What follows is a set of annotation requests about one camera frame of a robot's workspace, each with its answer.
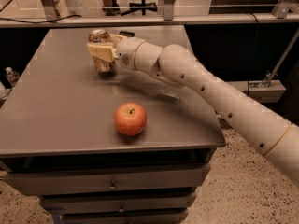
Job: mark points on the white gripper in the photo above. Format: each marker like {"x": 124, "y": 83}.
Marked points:
{"x": 127, "y": 51}

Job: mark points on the orange drink can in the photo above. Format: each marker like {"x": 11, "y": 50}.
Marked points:
{"x": 100, "y": 47}

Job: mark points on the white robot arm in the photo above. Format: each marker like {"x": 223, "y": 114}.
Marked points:
{"x": 274, "y": 137}

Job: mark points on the black snack packet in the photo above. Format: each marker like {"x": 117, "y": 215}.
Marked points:
{"x": 127, "y": 34}

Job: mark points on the black office chair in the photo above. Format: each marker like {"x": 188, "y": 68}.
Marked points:
{"x": 142, "y": 6}

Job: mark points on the person's legs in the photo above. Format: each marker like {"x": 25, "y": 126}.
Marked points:
{"x": 109, "y": 0}

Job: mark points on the red apple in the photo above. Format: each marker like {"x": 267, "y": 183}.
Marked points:
{"x": 130, "y": 119}

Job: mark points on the grey drawer cabinet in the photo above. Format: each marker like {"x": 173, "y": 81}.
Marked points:
{"x": 60, "y": 117}

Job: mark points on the top grey drawer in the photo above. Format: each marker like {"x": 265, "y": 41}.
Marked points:
{"x": 116, "y": 179}

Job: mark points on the grey drawer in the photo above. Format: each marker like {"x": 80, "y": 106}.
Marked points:
{"x": 116, "y": 179}
{"x": 161, "y": 216}
{"x": 119, "y": 203}

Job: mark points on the grey metal base beam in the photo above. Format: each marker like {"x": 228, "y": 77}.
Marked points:
{"x": 257, "y": 91}

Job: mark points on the middle grey drawer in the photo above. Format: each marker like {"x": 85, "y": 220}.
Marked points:
{"x": 119, "y": 203}

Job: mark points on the bottom grey drawer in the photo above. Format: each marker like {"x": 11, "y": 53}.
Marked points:
{"x": 161, "y": 216}

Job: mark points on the grey metal frame rail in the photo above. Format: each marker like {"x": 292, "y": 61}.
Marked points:
{"x": 122, "y": 21}

